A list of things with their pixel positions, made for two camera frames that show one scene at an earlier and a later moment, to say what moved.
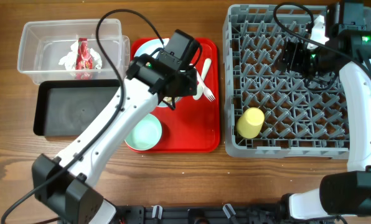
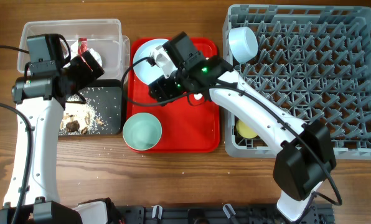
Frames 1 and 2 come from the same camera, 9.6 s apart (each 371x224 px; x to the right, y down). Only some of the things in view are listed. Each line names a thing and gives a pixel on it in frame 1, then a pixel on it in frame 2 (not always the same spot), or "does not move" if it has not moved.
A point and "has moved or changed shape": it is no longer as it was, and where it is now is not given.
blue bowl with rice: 169,100 has moved or changed shape
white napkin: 70,60 does not move
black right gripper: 297,51 -> 162,89
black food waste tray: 72,107 does not move
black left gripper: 191,89 -> 88,76
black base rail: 201,214 does not move
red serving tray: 193,126 does not move
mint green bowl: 145,135 does not move
